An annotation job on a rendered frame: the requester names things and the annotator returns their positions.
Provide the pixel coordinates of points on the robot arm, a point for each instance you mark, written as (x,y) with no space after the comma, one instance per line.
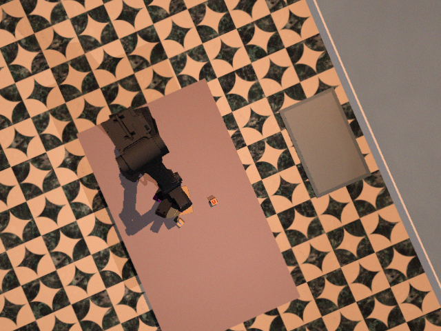
(143,153)

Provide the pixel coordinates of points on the orange mat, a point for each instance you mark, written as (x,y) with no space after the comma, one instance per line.
(174,213)

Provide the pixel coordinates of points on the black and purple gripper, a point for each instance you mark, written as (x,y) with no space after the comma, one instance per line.
(157,197)

